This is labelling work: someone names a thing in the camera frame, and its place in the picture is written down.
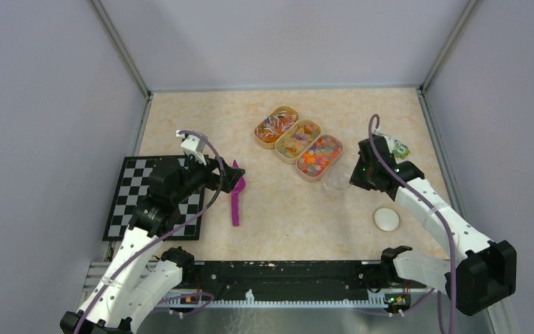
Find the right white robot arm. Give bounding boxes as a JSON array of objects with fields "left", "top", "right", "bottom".
[{"left": 350, "top": 136, "right": 517, "bottom": 316}]

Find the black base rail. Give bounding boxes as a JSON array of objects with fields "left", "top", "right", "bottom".
[{"left": 152, "top": 259, "right": 427, "bottom": 305}]

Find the white round lid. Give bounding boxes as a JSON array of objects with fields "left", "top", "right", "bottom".
[{"left": 373, "top": 207, "right": 400, "bottom": 232}]

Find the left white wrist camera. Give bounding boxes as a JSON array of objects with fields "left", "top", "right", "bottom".
[{"left": 176, "top": 130, "right": 208, "bottom": 166}]

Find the tray of orange pink candies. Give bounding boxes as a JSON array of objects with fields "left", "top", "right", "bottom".
[{"left": 295, "top": 134, "right": 343, "bottom": 182}]

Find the tray of yellow purple candies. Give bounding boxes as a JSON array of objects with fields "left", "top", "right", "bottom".
[{"left": 275, "top": 119, "right": 322, "bottom": 164}]

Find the black white checkerboard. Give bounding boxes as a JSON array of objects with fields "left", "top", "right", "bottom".
[{"left": 102, "top": 155, "right": 204, "bottom": 241}]

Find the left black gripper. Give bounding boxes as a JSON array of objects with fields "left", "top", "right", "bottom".
[{"left": 171, "top": 150, "right": 245, "bottom": 204}]

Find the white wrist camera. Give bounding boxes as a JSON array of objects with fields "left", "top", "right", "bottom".
[
  {"left": 373, "top": 130, "right": 395, "bottom": 154},
  {"left": 176, "top": 130, "right": 208, "bottom": 166}
]

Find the tray of striped candies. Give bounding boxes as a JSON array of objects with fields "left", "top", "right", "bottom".
[{"left": 253, "top": 106, "right": 300, "bottom": 150}]

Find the green owl eraser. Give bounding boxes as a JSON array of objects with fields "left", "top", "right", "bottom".
[{"left": 392, "top": 140, "right": 410, "bottom": 159}]

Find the purple plastic scoop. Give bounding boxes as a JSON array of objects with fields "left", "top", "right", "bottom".
[{"left": 230, "top": 176, "right": 245, "bottom": 227}]

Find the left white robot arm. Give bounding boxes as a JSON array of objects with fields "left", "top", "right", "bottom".
[{"left": 60, "top": 157, "right": 245, "bottom": 333}]

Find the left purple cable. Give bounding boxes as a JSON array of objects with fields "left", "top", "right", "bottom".
[{"left": 72, "top": 129, "right": 226, "bottom": 334}]

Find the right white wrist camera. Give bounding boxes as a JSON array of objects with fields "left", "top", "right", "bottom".
[{"left": 373, "top": 130, "right": 395, "bottom": 154}]

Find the clear plastic cup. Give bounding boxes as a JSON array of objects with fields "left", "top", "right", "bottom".
[{"left": 323, "top": 163, "right": 353, "bottom": 191}]

